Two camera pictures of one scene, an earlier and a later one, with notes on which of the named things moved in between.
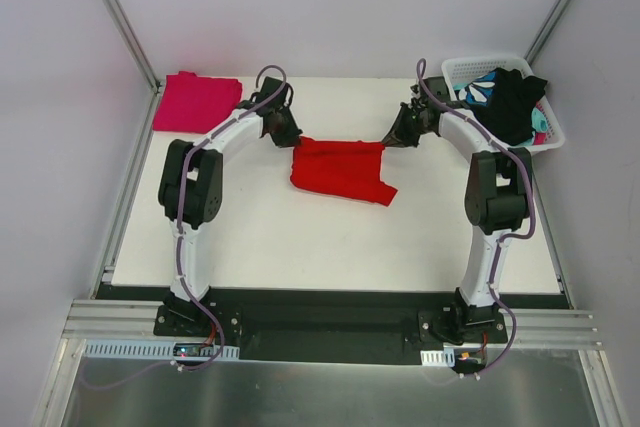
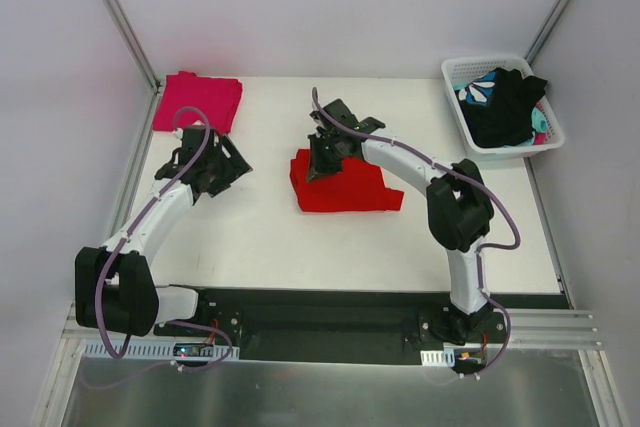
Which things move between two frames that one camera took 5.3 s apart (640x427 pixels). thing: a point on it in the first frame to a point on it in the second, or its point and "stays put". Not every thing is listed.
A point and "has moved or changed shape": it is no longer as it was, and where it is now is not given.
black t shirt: (508, 113) stays put
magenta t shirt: (194, 104) stays put
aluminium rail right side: (554, 329) stays put
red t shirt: (341, 168) has moved or changed shape
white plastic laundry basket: (457, 71) stays put
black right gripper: (406, 125) to (320, 156)
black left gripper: (285, 126) to (232, 159)
